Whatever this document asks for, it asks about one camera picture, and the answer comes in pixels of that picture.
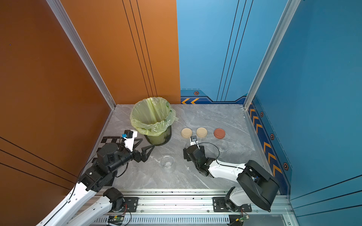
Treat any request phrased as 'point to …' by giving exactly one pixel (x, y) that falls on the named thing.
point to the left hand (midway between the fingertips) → (148, 141)
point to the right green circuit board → (245, 217)
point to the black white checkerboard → (116, 140)
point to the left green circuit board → (116, 219)
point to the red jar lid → (219, 133)
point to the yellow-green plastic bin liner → (151, 116)
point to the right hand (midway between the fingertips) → (190, 147)
